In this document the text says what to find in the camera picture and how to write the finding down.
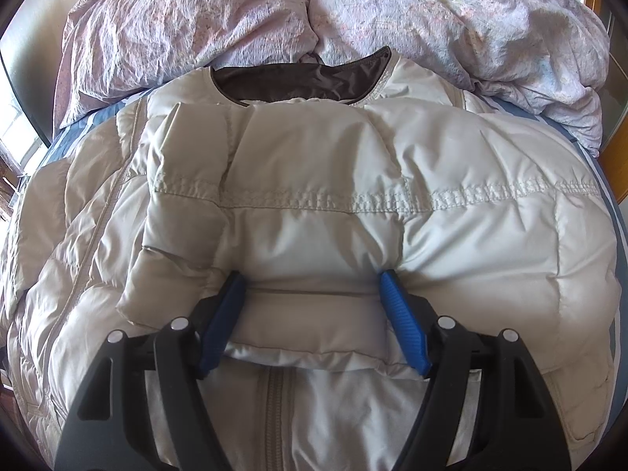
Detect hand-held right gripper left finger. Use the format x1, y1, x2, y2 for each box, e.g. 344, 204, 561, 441
53, 271, 247, 471

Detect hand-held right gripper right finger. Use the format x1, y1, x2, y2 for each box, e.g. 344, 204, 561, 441
379, 270, 573, 471

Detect beige down jacket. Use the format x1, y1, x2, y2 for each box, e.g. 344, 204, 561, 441
0, 46, 625, 471

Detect blue striped bed sheet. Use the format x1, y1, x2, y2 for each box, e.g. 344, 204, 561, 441
27, 83, 628, 276

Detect lilac floral duvet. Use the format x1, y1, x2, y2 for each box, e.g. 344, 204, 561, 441
51, 0, 610, 159

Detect dark grey headboard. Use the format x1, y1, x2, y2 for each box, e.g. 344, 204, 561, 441
0, 22, 66, 150

